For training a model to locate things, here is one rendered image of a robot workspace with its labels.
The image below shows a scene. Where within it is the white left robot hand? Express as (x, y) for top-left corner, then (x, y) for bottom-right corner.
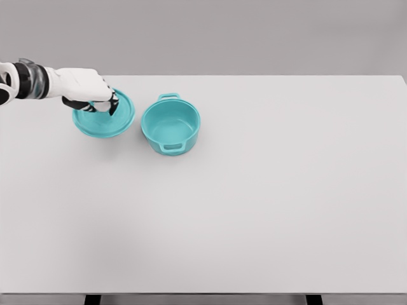
(57, 67), (120, 117)

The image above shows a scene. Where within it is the teal pot lid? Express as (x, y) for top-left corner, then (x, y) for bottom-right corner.
(72, 87), (137, 139)

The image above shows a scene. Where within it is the teal pot with handles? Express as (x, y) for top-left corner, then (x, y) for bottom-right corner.
(141, 92), (202, 157)

